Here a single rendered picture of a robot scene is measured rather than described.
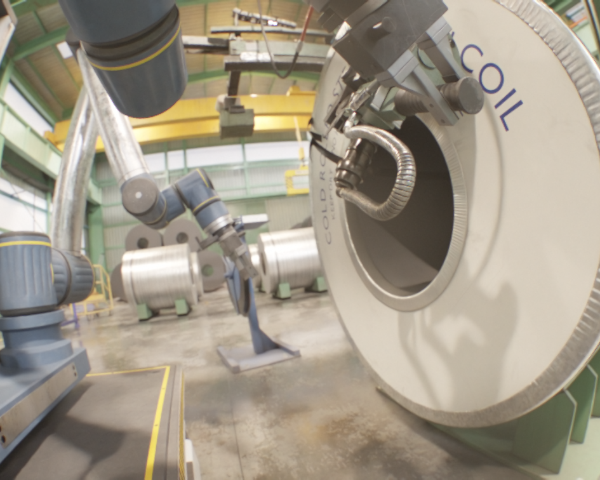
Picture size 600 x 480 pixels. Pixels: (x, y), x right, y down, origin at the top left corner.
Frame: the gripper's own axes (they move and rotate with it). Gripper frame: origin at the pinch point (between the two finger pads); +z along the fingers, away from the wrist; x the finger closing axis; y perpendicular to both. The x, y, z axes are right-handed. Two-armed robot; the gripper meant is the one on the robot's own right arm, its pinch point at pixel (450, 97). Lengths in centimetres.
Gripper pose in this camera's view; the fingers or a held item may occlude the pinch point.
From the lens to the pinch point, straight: 37.4
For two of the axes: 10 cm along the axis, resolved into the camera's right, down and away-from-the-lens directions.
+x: 6.5, -7.5, -0.9
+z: 7.2, 5.8, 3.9
